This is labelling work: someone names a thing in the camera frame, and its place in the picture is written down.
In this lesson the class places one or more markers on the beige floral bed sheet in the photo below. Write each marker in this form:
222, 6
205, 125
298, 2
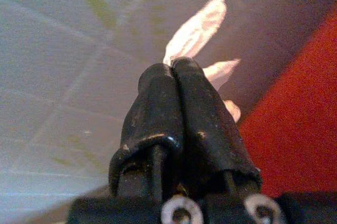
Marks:
52, 50

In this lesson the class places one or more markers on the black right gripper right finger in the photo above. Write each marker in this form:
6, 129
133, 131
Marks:
205, 118

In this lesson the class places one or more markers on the red fabric sofa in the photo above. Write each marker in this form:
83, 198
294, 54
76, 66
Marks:
295, 116

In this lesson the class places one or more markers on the clear plastic bag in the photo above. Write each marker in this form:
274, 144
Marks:
197, 29

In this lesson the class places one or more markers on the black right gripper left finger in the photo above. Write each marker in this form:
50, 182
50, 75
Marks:
152, 103

